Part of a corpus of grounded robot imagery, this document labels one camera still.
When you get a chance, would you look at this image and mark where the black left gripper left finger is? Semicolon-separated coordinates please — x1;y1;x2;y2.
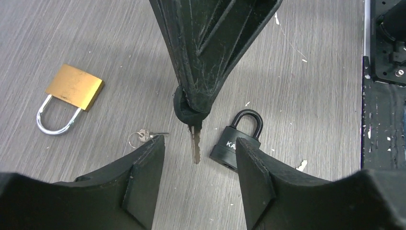
0;136;165;230

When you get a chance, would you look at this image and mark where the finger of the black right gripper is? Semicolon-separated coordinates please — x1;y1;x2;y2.
187;0;283;115
150;0;196;111

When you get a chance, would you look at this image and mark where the brass padlock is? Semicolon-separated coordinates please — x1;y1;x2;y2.
36;64;104;136

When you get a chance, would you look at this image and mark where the small silver key with ring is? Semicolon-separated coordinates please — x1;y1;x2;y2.
127;129;169;149

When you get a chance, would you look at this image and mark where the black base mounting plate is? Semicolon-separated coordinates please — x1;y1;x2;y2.
361;0;406;170

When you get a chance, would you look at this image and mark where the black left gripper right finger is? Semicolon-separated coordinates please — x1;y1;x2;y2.
236;138;406;230

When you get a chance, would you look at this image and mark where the black Kaijing padlock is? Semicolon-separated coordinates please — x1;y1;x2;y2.
209;109;263;172

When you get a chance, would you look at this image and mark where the black head key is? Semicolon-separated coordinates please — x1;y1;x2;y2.
173;86;209;164

